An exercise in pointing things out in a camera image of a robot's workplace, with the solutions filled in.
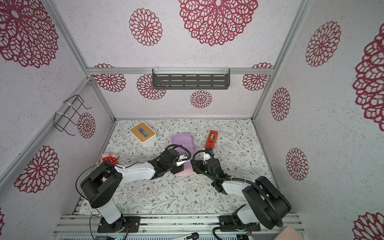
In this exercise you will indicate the blue item on wooden lid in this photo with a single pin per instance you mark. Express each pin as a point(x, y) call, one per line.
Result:
point(143, 132)

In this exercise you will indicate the pink object bottom right corner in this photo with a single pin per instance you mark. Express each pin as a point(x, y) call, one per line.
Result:
point(288, 233)

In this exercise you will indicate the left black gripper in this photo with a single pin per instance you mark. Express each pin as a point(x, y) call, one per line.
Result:
point(177, 170)

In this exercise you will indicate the black knob handle front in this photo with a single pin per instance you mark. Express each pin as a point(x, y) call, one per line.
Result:
point(192, 236)

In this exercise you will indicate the grey slotted wall shelf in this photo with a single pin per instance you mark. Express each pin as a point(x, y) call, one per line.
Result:
point(191, 79)

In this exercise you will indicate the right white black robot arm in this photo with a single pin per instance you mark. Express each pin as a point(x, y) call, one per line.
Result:
point(265, 203)

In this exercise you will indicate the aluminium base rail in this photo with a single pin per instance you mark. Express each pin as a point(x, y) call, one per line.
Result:
point(155, 225)

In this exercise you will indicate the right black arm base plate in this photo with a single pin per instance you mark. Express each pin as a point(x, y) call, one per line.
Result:
point(232, 224)

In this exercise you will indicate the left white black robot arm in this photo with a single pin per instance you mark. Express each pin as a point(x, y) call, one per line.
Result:
point(100, 185)

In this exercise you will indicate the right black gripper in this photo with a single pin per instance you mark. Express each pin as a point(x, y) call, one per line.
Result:
point(199, 163)

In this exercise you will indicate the black wire wall rack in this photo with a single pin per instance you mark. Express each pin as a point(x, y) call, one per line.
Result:
point(74, 103)

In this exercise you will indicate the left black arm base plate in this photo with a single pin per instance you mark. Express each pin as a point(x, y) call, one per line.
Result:
point(122, 225)

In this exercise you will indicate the white box with wooden lid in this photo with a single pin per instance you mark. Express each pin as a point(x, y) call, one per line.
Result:
point(145, 142)

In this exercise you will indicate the red tape dispenser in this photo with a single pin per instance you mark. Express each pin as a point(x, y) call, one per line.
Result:
point(212, 139)

